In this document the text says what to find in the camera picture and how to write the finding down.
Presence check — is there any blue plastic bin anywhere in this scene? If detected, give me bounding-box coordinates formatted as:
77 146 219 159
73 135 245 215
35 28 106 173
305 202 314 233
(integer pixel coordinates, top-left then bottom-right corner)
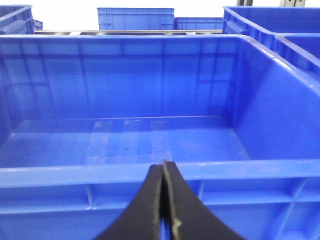
0 4 43 35
0 34 320 240

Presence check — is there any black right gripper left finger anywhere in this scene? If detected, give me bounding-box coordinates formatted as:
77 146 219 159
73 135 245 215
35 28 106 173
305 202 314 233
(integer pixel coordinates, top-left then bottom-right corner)
95 164 164 240

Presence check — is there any blue crate far centre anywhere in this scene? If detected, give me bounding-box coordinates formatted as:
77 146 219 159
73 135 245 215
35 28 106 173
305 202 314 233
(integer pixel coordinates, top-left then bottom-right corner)
97 7 175 30

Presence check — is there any blue bin far right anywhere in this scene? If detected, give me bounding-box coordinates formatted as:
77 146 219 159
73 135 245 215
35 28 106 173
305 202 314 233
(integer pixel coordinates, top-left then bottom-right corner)
274 33 320 81

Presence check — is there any blue bin behind right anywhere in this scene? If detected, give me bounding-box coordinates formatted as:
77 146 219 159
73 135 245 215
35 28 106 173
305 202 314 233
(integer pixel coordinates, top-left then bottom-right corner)
222 6 320 49

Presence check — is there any blue crate far low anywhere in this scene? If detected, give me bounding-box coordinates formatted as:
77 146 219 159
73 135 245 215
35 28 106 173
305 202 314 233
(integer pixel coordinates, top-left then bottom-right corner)
173 17 224 30

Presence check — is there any blue plastic bin left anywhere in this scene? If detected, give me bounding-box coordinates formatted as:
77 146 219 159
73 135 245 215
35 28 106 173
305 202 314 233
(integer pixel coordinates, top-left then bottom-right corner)
0 4 43 35

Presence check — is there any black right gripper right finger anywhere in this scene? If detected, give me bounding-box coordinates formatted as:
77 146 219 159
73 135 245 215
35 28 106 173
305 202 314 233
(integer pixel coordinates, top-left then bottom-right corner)
163 160 243 240

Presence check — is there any blue plastic bin right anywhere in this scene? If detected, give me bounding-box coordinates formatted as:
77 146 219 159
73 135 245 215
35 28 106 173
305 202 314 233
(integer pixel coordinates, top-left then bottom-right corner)
0 34 320 240

